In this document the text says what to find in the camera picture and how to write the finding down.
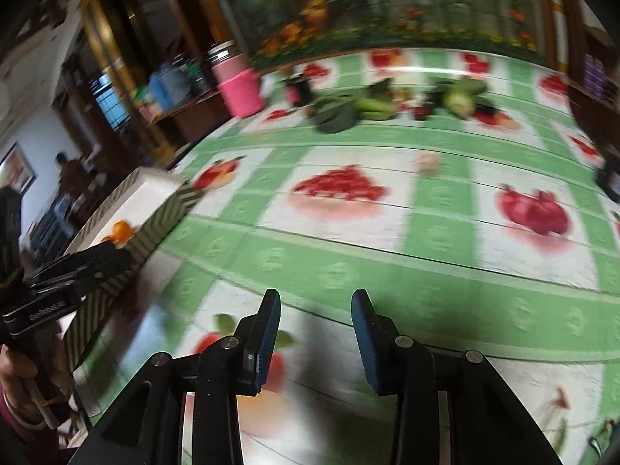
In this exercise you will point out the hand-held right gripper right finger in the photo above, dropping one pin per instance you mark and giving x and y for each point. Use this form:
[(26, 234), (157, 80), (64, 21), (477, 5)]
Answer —
[(368, 344)]

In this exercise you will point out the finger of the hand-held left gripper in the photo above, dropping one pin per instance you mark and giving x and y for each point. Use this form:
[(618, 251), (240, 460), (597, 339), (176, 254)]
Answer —
[(63, 286), (92, 257)]

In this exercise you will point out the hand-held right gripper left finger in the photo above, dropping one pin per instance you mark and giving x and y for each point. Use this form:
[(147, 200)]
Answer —
[(266, 344)]

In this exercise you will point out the white tray with striped rim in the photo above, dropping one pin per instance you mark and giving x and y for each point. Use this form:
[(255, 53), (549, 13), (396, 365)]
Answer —
[(164, 213)]

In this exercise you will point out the person's left forearm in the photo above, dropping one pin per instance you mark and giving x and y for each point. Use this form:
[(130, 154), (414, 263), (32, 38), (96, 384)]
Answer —
[(19, 441)]

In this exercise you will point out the person's left hand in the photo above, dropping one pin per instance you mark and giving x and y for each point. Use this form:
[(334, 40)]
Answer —
[(22, 370)]

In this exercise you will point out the bright orange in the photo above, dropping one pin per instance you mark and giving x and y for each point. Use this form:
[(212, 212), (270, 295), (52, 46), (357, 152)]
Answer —
[(121, 231)]

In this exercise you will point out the green checked printed tablecloth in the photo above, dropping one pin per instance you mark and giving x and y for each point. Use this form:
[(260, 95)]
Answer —
[(436, 242)]

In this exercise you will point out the window with grille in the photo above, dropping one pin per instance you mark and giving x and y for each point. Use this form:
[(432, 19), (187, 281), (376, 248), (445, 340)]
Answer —
[(109, 99)]

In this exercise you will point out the brown wooden cabinet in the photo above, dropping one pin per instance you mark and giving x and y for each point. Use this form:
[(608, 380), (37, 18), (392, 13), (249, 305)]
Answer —
[(193, 116)]

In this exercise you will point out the small rock sugar piece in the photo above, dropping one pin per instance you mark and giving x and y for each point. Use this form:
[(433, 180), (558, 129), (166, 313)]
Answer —
[(428, 162)]

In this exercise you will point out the pink bottle with knit sleeve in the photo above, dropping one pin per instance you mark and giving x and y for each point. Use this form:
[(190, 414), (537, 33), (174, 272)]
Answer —
[(237, 87)]

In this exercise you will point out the green bok choy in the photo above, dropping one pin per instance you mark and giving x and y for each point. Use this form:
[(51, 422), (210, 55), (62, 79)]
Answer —
[(339, 114)]

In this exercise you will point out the dark purple fruit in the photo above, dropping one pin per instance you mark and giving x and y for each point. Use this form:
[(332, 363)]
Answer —
[(420, 110)]

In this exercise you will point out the dark red jar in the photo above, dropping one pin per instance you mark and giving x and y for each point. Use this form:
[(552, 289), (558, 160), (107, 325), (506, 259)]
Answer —
[(298, 89)]

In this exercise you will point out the corn cob piece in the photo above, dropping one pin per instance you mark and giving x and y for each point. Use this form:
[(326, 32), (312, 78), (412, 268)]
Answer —
[(457, 102)]

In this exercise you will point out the dark green leafy vegetable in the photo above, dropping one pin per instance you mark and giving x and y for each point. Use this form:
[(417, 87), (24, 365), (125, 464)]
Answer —
[(465, 85)]

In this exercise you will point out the framed wall picture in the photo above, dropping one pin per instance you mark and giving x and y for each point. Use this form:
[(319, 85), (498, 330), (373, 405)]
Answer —
[(17, 167)]

